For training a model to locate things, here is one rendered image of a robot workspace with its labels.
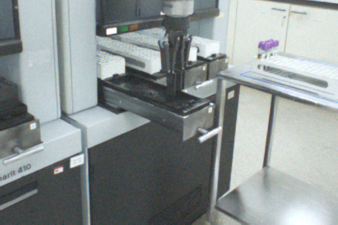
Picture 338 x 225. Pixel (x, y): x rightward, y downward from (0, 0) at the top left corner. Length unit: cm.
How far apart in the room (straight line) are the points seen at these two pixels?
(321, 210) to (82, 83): 104
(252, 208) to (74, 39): 94
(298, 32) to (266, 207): 203
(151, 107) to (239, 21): 262
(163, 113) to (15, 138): 38
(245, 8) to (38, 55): 272
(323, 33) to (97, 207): 247
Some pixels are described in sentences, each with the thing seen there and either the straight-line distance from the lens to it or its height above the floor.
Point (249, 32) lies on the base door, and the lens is 358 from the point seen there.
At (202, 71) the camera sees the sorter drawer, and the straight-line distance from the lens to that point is 145.
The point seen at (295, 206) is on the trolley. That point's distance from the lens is 165.
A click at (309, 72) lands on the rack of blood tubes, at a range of 123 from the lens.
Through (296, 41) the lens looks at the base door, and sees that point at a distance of 338.
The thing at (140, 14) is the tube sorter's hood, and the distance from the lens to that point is 125.
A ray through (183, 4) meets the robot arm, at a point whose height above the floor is 108.
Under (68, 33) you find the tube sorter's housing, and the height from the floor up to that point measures 99.
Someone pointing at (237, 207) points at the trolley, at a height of 28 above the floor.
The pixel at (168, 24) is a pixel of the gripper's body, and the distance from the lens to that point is 106.
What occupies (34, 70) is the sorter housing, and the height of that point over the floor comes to 90.
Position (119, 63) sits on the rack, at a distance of 126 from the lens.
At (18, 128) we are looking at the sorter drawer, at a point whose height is 80.
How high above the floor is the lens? 122
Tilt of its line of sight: 17 degrees down
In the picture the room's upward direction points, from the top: 2 degrees clockwise
